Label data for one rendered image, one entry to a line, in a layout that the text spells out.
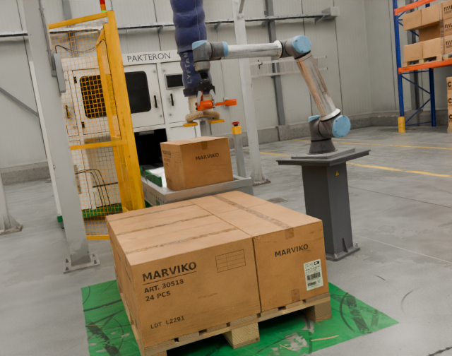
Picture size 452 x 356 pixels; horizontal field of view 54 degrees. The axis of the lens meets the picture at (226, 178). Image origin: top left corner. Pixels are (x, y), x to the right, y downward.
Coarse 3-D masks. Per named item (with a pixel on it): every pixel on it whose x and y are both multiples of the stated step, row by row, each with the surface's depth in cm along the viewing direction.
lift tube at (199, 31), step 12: (180, 0) 301; (192, 0) 302; (180, 12) 304; (192, 12) 303; (204, 12) 310; (180, 24) 306; (192, 24) 304; (204, 24) 310; (180, 36) 307; (192, 36) 305; (204, 36) 310; (180, 48) 310
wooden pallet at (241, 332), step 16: (288, 304) 228; (304, 304) 232; (320, 304) 235; (240, 320) 220; (256, 320) 223; (320, 320) 236; (192, 336) 212; (208, 336) 214; (224, 336) 232; (240, 336) 220; (256, 336) 224; (144, 352) 205; (160, 352) 207
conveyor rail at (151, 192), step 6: (126, 174) 534; (144, 180) 423; (144, 186) 419; (150, 186) 382; (156, 186) 375; (144, 192) 423; (150, 192) 390; (156, 192) 364; (162, 192) 344; (144, 198) 430; (150, 198) 396; (156, 198) 369; (162, 198) 342; (150, 204) 399; (162, 204) 346
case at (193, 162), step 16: (160, 144) 386; (176, 144) 342; (192, 144) 336; (208, 144) 341; (224, 144) 346; (176, 160) 349; (192, 160) 338; (208, 160) 343; (224, 160) 348; (176, 176) 357; (192, 176) 339; (208, 176) 344; (224, 176) 349
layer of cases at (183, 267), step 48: (240, 192) 331; (144, 240) 235; (192, 240) 223; (240, 240) 215; (288, 240) 224; (144, 288) 201; (192, 288) 209; (240, 288) 218; (288, 288) 227; (144, 336) 203
